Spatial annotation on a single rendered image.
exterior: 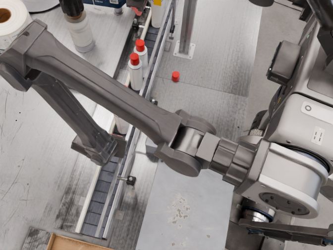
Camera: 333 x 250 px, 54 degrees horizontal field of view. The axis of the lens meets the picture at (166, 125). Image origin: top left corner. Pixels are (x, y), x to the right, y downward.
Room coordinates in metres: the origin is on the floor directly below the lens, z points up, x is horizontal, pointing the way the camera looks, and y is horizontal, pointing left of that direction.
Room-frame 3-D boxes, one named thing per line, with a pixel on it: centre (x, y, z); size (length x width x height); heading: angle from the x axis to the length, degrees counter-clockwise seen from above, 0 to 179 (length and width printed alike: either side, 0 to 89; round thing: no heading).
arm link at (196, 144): (0.22, -0.06, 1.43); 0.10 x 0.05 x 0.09; 69
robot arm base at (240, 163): (0.20, -0.14, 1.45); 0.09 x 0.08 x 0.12; 159
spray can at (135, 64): (0.68, 0.13, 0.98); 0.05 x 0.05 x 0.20
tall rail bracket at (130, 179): (0.27, 0.13, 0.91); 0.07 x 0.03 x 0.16; 81
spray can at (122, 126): (0.49, 0.16, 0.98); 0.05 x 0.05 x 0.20
